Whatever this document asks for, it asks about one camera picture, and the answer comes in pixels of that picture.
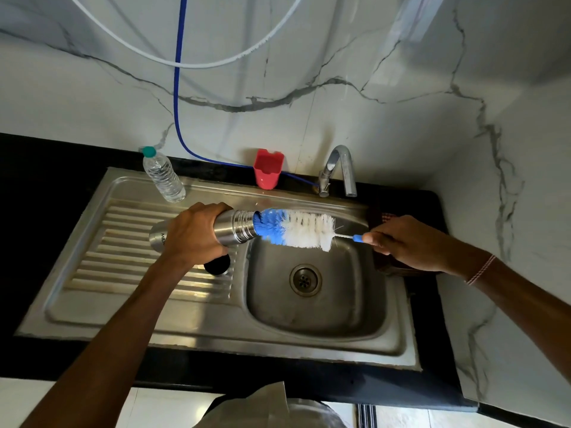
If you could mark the steel flask bottle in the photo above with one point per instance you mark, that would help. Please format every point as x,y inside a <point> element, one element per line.
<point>234,226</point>

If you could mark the person's right hand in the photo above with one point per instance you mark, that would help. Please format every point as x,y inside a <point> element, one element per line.
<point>415,245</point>

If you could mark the steel flask cup lid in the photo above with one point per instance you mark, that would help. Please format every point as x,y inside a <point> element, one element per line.
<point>217,266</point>

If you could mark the person's left forearm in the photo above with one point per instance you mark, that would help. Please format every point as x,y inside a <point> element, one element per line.
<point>98,347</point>

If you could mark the clear plastic water bottle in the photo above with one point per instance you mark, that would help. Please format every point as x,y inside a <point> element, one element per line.
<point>165,176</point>

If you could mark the chrome sink faucet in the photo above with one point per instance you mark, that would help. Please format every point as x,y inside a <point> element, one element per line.
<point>348,167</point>

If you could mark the dark woven tray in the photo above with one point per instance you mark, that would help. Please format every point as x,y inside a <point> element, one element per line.
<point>439,209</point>

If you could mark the person's right forearm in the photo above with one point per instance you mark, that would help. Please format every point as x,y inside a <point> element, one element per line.
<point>531,316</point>

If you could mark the red checkered cloth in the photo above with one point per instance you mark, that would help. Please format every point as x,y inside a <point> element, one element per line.
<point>387,217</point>

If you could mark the metal sink drain strainer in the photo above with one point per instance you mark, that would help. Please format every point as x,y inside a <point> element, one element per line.
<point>305,280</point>

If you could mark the blue white bottle brush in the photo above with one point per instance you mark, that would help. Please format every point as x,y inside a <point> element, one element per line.
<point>294,227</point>

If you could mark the dark trousers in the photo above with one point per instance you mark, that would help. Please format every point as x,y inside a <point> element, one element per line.
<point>218,403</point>

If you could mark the red plastic brush holder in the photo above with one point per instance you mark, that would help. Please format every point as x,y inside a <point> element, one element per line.
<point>267,173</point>

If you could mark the dark striped floor grate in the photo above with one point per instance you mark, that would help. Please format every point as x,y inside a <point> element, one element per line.
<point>366,416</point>

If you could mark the stainless steel sink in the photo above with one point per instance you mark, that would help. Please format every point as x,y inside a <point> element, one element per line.
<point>267,312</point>

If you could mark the person's left hand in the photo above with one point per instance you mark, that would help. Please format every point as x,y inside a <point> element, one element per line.
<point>196,238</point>

